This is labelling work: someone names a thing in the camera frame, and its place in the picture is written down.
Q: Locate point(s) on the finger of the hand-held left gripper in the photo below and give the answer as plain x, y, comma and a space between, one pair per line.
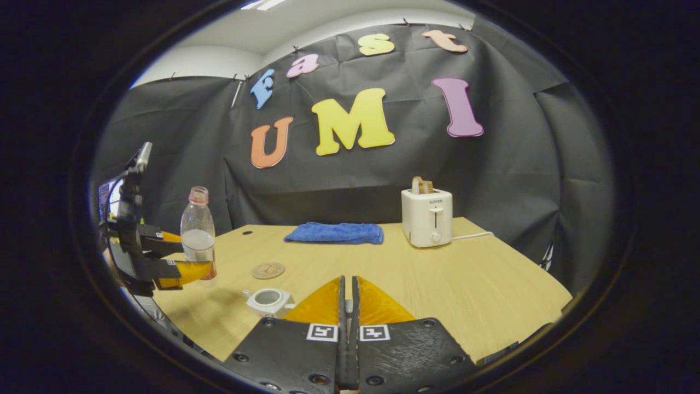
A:
156, 243
186, 272

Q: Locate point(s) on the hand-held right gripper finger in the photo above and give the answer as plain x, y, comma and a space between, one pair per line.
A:
354, 350
342, 350

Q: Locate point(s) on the white teacup lid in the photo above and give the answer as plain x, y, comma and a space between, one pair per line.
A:
349, 312

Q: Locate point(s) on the clear plastic water bottle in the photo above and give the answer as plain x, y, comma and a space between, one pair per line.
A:
198, 230

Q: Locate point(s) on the white ceramic teacup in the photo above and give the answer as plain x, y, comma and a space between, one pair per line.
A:
254, 306

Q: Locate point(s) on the round wooden coaster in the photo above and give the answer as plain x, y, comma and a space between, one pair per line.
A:
268, 270

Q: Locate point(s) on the computer monitor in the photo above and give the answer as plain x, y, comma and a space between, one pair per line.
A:
105, 197

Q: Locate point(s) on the blue folded towel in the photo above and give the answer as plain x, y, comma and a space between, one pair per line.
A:
333, 233

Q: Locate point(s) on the white toaster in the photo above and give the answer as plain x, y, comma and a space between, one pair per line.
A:
426, 221

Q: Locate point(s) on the black backdrop cloth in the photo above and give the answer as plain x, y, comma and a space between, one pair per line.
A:
355, 180

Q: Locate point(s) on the toasted bread slice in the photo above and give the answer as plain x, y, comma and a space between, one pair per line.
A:
422, 186

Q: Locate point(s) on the ceiling light panel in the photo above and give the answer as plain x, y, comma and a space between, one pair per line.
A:
263, 4

